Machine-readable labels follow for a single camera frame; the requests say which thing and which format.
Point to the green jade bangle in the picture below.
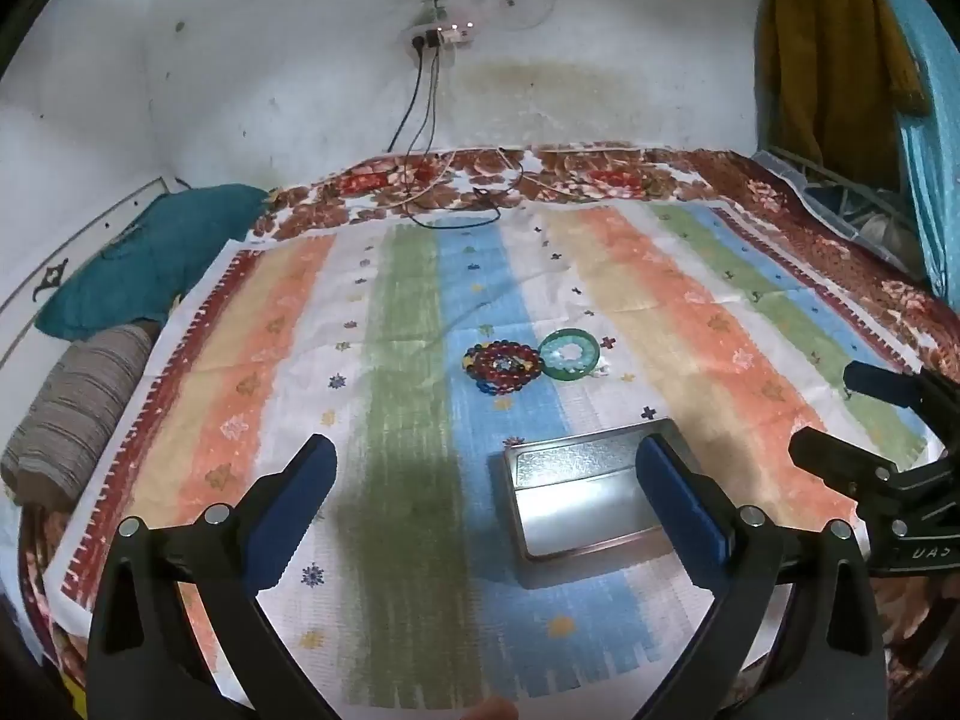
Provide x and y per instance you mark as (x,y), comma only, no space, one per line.
(551,364)

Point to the white decorated headboard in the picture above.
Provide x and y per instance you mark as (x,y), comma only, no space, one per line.
(75,240)

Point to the rectangular metal tin box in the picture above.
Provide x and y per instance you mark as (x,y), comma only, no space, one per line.
(577,495)

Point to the light blue hanging cloth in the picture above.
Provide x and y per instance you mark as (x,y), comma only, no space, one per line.
(930,127)

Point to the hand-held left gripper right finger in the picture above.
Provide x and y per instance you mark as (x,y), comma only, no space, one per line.
(679,502)

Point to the person's left hand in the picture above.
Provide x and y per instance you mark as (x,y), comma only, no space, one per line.
(487,711)

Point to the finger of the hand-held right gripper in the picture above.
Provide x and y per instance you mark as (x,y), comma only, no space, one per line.
(892,382)
(840,461)

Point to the mustard yellow garment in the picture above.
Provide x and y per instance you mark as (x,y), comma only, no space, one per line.
(825,52)

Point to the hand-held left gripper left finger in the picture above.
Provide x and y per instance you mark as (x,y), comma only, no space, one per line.
(296,502)

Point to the white power strip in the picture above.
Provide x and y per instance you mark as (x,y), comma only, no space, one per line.
(442,39)

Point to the brown striped rolled blanket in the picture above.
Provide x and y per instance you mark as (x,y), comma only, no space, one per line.
(75,412)

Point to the teal pillow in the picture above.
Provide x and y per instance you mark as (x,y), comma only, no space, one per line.
(150,262)

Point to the striped pastel cloth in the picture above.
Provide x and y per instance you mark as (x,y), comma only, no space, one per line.
(397,315)

